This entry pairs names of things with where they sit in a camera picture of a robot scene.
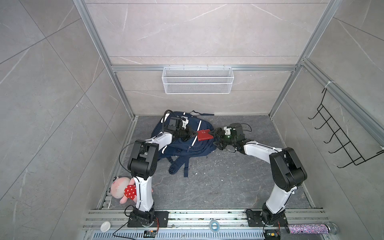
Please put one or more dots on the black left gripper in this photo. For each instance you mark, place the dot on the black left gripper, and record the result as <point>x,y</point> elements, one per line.
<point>190,134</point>

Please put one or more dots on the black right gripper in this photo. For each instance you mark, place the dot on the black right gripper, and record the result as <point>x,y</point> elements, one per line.
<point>219,130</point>

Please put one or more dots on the navy blue student backpack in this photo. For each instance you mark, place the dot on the navy blue student backpack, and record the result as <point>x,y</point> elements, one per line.
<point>179,153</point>

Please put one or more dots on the red wallet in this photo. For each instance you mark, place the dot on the red wallet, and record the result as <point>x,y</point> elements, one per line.
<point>204,135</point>

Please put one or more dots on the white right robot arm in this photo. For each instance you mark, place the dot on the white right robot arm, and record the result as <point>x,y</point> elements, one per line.
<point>287,170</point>

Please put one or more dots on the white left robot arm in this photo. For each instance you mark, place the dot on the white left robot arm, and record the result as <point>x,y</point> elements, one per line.
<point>143,162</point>

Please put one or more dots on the pink plush doll red dress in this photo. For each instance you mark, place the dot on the pink plush doll red dress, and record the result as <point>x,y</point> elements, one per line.
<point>124,189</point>

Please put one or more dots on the clear tape roll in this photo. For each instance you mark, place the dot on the clear tape roll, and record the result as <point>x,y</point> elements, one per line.
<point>214,226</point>

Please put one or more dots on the white round cap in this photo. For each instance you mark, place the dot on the white round cap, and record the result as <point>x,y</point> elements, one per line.
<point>105,226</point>

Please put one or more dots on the glittery purple tube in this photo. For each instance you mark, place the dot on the glittery purple tube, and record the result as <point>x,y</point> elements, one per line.
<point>313,229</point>

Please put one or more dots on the white wire mesh basket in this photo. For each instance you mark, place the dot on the white wire mesh basket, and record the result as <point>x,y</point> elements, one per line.
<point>197,80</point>

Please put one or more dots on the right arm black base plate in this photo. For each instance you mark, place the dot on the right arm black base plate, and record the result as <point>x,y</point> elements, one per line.
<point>253,218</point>

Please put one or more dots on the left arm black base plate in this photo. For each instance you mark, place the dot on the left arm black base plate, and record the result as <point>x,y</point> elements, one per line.
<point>160,218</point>

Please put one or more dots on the black wire hook rack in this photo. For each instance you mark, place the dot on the black wire hook rack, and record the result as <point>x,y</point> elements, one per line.
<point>354,156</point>

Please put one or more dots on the aluminium rail frame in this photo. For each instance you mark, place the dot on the aluminium rail frame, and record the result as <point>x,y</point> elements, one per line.
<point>194,225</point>

